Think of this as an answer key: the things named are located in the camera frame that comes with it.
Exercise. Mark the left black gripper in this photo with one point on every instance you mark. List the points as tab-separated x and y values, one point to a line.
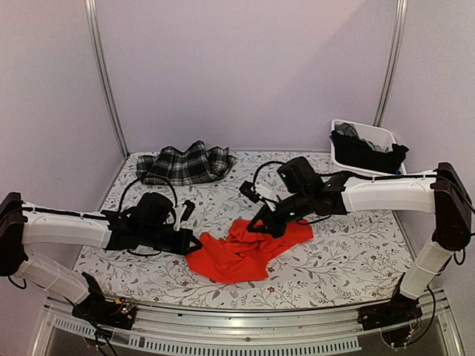
182	248

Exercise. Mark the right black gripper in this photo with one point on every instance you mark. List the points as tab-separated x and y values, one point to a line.
272	225

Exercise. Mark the red orange garment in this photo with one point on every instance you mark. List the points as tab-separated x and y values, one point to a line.
243	256

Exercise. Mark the black white plaid skirt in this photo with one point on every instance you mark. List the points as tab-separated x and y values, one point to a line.
195	165

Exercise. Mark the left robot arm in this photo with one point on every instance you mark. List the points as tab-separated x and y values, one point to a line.
155	222

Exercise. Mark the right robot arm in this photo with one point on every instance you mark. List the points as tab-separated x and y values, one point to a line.
439	192

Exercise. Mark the white plastic laundry bin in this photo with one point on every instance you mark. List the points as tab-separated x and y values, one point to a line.
378	138

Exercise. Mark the floral patterned table mat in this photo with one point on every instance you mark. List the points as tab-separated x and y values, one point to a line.
355	258

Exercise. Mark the black garment in bin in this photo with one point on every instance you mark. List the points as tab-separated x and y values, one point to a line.
357	153

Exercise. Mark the grey garment in bin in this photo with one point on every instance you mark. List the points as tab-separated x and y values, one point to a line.
346	129

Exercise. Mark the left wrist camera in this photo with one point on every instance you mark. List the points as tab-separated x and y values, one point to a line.
183	213

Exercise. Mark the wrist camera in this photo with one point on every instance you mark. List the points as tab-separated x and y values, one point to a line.
183	213
257	192

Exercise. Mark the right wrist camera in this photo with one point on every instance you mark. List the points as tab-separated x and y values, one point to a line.
257	192

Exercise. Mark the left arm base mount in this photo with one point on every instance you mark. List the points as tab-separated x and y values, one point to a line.
95	308

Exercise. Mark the aluminium front rail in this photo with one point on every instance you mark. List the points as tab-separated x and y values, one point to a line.
178	330

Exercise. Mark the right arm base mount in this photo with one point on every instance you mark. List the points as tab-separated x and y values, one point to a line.
399	309

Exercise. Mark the right aluminium frame post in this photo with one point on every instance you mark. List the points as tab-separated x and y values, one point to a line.
392	61

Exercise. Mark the aluminium frame post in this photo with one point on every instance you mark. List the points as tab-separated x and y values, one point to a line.
392	61
104	78

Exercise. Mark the left aluminium frame post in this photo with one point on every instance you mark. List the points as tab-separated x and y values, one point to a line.
104	78

